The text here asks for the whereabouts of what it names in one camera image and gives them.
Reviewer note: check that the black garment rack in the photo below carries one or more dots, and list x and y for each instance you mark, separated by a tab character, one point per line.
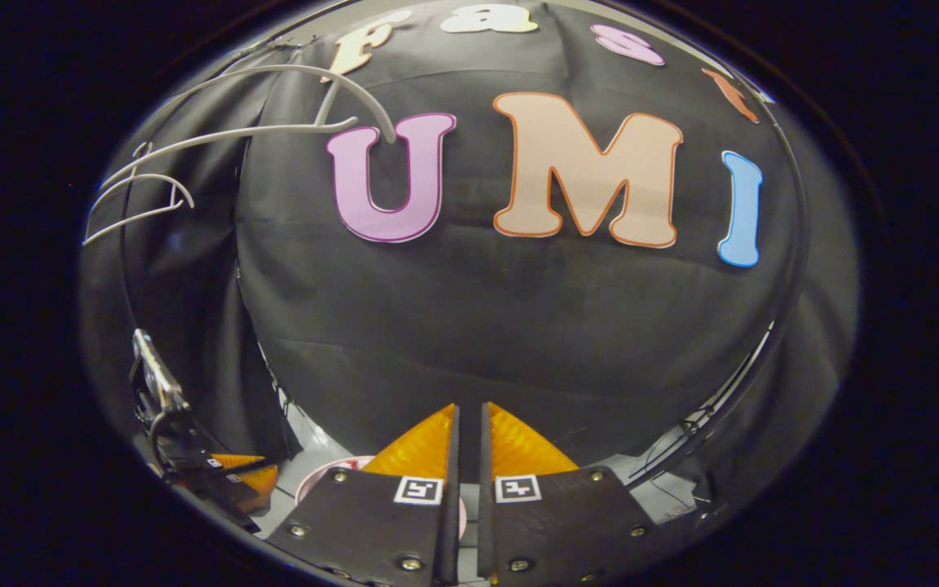
800	244

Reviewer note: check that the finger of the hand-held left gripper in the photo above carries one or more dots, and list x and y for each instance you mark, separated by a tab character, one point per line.
253	481
221	496

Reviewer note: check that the white clothes hanger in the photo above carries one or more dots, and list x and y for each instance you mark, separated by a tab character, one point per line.
168	179
359	91

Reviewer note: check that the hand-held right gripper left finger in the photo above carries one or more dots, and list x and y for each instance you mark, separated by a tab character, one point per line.
449	530

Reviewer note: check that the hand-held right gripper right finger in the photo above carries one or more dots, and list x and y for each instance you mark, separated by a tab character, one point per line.
487	530

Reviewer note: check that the black backdrop cloth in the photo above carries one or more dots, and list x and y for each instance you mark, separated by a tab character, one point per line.
478	326

